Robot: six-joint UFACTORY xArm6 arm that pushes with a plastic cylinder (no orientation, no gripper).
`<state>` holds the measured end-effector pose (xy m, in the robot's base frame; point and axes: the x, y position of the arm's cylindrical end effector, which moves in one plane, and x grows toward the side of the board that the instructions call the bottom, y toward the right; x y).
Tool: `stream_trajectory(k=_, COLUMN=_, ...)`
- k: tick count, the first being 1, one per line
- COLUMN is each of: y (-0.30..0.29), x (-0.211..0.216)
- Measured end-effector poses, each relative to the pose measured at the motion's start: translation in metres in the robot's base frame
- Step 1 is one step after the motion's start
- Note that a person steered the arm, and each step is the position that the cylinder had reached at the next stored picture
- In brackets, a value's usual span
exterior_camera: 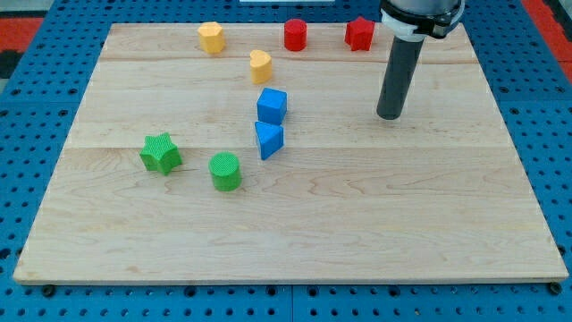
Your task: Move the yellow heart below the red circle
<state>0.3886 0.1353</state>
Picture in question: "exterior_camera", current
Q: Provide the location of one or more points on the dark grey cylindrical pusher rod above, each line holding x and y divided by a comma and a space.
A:
397, 78

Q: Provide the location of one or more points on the wooden board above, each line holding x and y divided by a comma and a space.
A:
438, 196

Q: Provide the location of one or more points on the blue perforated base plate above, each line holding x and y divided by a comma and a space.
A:
44, 92

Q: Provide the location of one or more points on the yellow heart block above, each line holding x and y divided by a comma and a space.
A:
261, 66

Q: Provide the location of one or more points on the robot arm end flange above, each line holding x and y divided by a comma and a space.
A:
414, 20

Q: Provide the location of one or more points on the blue triangle block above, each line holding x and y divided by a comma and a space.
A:
270, 138

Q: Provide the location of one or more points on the red star block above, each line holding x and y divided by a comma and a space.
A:
359, 34

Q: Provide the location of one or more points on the green cylinder block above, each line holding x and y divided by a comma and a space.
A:
224, 168

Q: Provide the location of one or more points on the blue cube block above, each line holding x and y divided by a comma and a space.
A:
272, 106

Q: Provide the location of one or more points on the green star block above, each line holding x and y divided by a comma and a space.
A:
160, 154

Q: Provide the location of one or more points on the red cylinder block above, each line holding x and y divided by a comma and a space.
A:
295, 35

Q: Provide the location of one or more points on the yellow hexagon block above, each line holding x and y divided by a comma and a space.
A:
211, 37

